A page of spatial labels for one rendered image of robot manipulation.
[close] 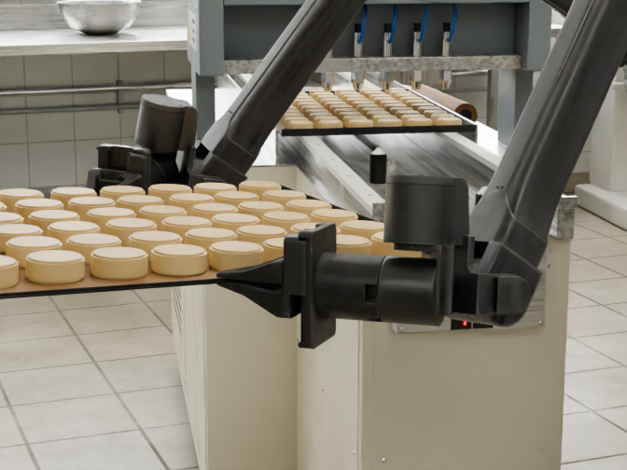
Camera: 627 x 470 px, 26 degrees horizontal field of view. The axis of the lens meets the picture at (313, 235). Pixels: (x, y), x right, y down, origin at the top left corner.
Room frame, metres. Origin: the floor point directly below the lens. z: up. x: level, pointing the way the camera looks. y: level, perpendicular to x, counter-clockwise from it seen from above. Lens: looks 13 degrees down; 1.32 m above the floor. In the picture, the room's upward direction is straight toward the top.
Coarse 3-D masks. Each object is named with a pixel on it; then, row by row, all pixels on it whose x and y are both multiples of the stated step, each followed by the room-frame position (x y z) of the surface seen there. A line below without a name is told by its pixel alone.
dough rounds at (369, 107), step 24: (312, 96) 3.24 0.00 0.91; (336, 96) 3.14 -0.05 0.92; (360, 96) 3.14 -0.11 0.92; (384, 96) 3.14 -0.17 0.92; (408, 96) 3.14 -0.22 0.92; (288, 120) 2.77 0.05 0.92; (312, 120) 2.84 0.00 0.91; (336, 120) 2.75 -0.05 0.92; (360, 120) 2.75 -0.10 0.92; (384, 120) 2.75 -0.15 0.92; (408, 120) 2.77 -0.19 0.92; (432, 120) 2.82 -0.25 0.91; (456, 120) 2.76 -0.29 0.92
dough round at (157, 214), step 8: (144, 208) 1.38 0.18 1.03; (152, 208) 1.38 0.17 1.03; (160, 208) 1.38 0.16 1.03; (168, 208) 1.38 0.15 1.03; (176, 208) 1.38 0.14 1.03; (144, 216) 1.36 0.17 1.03; (152, 216) 1.35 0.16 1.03; (160, 216) 1.35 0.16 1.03; (168, 216) 1.35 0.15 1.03; (160, 224) 1.35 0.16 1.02
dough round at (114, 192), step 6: (114, 186) 1.50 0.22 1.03; (120, 186) 1.51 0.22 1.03; (126, 186) 1.51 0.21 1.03; (102, 192) 1.47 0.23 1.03; (108, 192) 1.47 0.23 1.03; (114, 192) 1.47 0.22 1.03; (120, 192) 1.46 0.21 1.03; (126, 192) 1.47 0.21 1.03; (132, 192) 1.47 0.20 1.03; (138, 192) 1.48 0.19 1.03; (144, 192) 1.48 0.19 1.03; (108, 198) 1.47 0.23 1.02; (114, 198) 1.46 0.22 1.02
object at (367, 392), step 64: (320, 192) 2.41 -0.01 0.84; (384, 192) 2.41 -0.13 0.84; (320, 384) 2.40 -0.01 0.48; (384, 384) 2.03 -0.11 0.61; (448, 384) 2.05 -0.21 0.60; (512, 384) 2.06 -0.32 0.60; (320, 448) 2.40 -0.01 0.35; (384, 448) 2.03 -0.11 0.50; (448, 448) 2.05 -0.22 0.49; (512, 448) 2.06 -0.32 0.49
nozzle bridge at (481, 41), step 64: (192, 0) 2.81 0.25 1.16; (256, 0) 2.69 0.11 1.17; (384, 0) 2.73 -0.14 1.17; (448, 0) 2.76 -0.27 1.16; (512, 0) 2.78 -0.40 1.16; (192, 64) 2.85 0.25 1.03; (256, 64) 2.73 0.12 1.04; (320, 64) 2.75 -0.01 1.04; (384, 64) 2.77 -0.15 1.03; (448, 64) 2.79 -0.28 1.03; (512, 64) 2.81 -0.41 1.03; (512, 128) 2.90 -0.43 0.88
